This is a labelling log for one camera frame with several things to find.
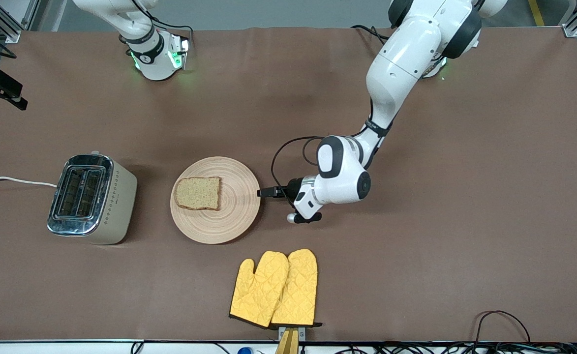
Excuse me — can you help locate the round wooden plate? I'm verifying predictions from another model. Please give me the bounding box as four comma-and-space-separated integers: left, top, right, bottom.
170, 156, 261, 244

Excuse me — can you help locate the brown toast slice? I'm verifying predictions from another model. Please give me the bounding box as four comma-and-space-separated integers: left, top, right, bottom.
174, 176, 221, 211

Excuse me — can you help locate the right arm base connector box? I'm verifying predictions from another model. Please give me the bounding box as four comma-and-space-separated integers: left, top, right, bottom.
168, 33, 190, 70

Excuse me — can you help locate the yellow quilted oven mitt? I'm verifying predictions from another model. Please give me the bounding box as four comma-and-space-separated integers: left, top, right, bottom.
229, 251, 290, 329
270, 248, 322, 329

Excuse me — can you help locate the brown table cover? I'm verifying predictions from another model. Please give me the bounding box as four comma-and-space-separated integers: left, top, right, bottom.
0, 25, 577, 343

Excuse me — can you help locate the beige chrome toaster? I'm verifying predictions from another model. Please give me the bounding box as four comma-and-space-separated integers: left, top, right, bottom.
47, 151, 138, 245

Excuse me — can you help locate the wooden stick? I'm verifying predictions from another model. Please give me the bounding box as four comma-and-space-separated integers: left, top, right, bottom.
275, 328, 300, 354

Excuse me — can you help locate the white toaster power cable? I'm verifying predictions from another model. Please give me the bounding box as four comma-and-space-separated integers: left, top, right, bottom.
0, 176, 58, 188

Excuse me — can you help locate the small metal bracket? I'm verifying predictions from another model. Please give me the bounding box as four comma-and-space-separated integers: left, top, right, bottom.
277, 326, 306, 341

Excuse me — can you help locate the black right arm base cable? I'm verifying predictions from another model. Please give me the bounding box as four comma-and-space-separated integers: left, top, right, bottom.
131, 0, 195, 38

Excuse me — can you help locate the black arm base cable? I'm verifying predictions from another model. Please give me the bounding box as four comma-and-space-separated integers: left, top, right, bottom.
131, 0, 195, 38
351, 25, 391, 47

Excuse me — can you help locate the black left arm base cable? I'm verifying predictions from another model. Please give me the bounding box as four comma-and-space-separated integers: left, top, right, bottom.
351, 25, 391, 47

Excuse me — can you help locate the black cable bundle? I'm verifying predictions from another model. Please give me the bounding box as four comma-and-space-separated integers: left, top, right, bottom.
335, 342, 577, 354

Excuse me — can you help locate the black looped cable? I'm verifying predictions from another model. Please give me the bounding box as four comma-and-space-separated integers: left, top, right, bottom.
474, 310, 532, 345

